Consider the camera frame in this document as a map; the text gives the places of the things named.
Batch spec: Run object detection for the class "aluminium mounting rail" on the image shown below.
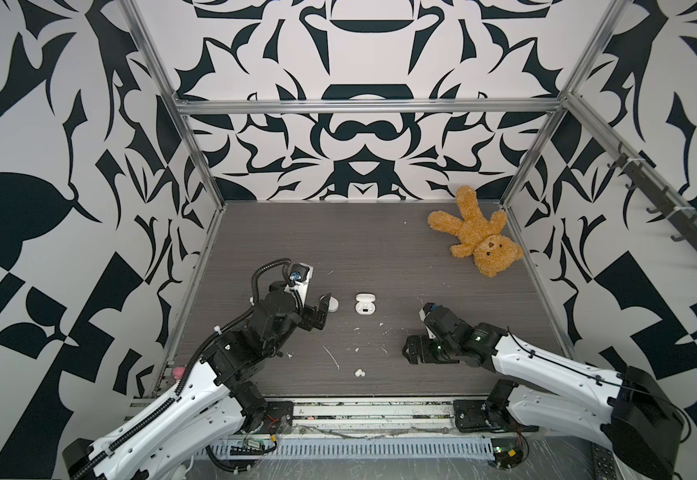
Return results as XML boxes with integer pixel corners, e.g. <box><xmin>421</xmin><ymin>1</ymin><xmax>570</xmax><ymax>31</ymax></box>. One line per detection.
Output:
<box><xmin>125</xmin><ymin>395</ymin><xmax>625</xmax><ymax>436</ymax></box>

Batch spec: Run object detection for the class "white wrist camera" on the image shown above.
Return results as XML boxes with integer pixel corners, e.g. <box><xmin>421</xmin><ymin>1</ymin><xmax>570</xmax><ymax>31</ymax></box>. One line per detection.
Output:
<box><xmin>419</xmin><ymin>302</ymin><xmax>445</xmax><ymax>339</ymax></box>
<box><xmin>288</xmin><ymin>263</ymin><xmax>314</xmax><ymax>304</ymax></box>

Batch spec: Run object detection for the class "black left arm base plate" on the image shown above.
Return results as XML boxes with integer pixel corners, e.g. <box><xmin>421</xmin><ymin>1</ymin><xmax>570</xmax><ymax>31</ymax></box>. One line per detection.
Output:
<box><xmin>260</xmin><ymin>400</ymin><xmax>294</xmax><ymax>430</ymax></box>

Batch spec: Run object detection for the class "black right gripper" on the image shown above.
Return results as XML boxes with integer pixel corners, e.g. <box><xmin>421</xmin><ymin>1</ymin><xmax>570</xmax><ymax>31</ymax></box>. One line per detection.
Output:
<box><xmin>397</xmin><ymin>334</ymin><xmax>459</xmax><ymax>363</ymax></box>

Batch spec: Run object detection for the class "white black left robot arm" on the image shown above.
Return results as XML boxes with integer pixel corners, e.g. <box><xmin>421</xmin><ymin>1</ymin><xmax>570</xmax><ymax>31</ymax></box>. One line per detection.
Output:
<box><xmin>62</xmin><ymin>258</ymin><xmax>332</xmax><ymax>479</ymax></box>

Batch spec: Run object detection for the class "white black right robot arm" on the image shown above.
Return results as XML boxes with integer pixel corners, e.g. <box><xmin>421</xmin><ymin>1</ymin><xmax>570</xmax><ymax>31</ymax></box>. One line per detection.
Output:
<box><xmin>402</xmin><ymin>303</ymin><xmax>691</xmax><ymax>479</ymax></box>

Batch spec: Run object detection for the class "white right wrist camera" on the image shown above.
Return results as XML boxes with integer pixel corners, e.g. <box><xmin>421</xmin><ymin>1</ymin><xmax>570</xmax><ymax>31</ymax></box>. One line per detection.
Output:
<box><xmin>419</xmin><ymin>302</ymin><xmax>445</xmax><ymax>339</ymax></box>

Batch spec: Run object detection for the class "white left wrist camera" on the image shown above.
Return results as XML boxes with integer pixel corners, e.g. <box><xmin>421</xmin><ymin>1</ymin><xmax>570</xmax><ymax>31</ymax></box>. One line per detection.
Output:
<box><xmin>288</xmin><ymin>263</ymin><xmax>314</xmax><ymax>304</ymax></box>

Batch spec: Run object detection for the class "white slotted cable duct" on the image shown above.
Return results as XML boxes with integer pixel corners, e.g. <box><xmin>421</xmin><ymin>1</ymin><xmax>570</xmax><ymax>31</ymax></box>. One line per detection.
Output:
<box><xmin>212</xmin><ymin>437</ymin><xmax>494</xmax><ymax>461</ymax></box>

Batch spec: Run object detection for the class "black wall hook rack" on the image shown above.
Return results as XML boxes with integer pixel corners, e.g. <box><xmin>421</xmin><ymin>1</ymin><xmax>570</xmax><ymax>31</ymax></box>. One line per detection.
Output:
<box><xmin>608</xmin><ymin>141</ymin><xmax>697</xmax><ymax>253</ymax></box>

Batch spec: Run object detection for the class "green circuit board left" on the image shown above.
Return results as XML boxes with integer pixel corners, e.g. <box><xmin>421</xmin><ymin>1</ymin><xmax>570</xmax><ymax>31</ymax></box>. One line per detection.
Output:
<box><xmin>228</xmin><ymin>436</ymin><xmax>278</xmax><ymax>456</ymax></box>

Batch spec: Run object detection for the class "green circuit board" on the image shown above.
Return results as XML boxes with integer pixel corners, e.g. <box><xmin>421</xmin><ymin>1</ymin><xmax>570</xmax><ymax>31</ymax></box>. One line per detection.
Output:
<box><xmin>488</xmin><ymin>436</ymin><xmax>528</xmax><ymax>471</ymax></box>
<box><xmin>228</xmin><ymin>436</ymin><xmax>278</xmax><ymax>456</ymax></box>

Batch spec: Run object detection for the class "white earbud charging case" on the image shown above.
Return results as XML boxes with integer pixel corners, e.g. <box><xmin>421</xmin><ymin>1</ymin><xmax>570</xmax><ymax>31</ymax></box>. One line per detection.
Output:
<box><xmin>355</xmin><ymin>293</ymin><xmax>376</xmax><ymax>316</ymax></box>

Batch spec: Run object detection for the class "green circuit board right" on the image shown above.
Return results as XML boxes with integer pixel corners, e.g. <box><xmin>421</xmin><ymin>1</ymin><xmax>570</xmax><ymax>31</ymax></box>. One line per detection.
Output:
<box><xmin>488</xmin><ymin>436</ymin><xmax>528</xmax><ymax>471</ymax></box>

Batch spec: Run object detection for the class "brown teddy bear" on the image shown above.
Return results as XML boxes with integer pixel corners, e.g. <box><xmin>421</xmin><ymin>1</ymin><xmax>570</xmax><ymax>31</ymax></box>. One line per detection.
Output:
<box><xmin>427</xmin><ymin>186</ymin><xmax>523</xmax><ymax>278</ymax></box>

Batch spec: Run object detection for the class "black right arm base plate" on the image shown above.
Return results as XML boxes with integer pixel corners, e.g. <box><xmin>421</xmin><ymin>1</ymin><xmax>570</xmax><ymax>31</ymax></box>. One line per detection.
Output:
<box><xmin>452</xmin><ymin>399</ymin><xmax>539</xmax><ymax>433</ymax></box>

